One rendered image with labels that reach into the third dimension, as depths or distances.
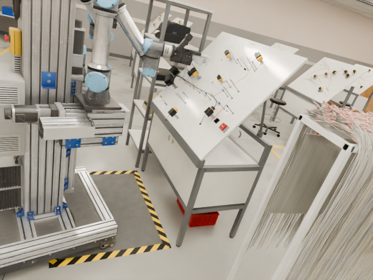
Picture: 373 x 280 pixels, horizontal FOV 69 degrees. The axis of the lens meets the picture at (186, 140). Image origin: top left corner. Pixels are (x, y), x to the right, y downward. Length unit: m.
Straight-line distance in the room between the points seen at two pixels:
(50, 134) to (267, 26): 9.71
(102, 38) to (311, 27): 10.61
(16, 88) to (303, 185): 1.74
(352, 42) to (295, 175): 11.57
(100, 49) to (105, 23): 0.13
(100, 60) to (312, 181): 1.42
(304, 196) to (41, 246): 1.71
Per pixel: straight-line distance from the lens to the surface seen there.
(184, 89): 2.65
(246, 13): 10.31
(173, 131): 2.34
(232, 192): 2.32
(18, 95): 1.76
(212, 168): 2.04
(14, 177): 2.15
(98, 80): 1.53
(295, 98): 6.36
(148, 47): 1.51
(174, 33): 2.95
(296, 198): 1.88
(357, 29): 13.11
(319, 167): 1.83
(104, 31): 1.51
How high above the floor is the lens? 1.76
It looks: 24 degrees down
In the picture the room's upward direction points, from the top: 15 degrees clockwise
